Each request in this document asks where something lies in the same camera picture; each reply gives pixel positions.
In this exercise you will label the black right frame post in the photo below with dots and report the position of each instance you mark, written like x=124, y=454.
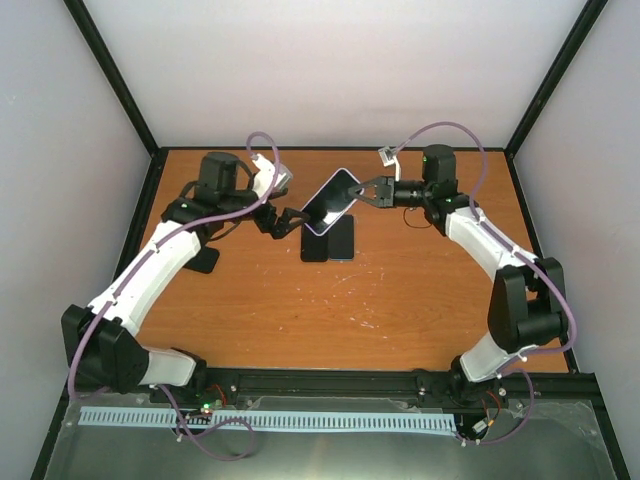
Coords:
x=573, y=42

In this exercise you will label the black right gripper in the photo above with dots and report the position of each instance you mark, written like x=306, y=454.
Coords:
x=384, y=191

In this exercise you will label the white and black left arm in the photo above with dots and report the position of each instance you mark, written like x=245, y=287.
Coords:
x=100, y=338

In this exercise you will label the black frame post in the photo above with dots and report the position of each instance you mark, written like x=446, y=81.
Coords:
x=573, y=42
x=101, y=53

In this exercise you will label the light blue cable duct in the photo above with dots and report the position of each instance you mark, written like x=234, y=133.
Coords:
x=274, y=421

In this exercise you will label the black phone case on table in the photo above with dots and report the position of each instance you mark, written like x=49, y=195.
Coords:
x=204, y=261

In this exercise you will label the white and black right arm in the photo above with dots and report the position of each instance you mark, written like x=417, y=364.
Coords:
x=527, y=308

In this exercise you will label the black frame rail base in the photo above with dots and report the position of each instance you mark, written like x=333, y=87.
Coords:
x=419, y=388

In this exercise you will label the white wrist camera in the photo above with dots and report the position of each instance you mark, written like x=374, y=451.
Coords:
x=265, y=174
x=389, y=158

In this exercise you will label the teal phone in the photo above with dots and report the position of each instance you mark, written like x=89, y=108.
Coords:
x=341, y=240

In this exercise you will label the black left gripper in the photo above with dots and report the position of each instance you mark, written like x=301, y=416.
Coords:
x=279, y=228

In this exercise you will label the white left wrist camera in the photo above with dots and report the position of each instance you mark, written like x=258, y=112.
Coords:
x=265, y=174

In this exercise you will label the phone with lilac case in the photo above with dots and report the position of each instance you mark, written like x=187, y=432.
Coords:
x=330, y=202

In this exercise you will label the black left frame post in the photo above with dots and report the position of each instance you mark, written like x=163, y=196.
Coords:
x=101, y=53

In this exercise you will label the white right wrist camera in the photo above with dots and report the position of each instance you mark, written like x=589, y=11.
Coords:
x=389, y=158

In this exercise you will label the black phone case with ring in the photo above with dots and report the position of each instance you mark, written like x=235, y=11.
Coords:
x=313, y=248

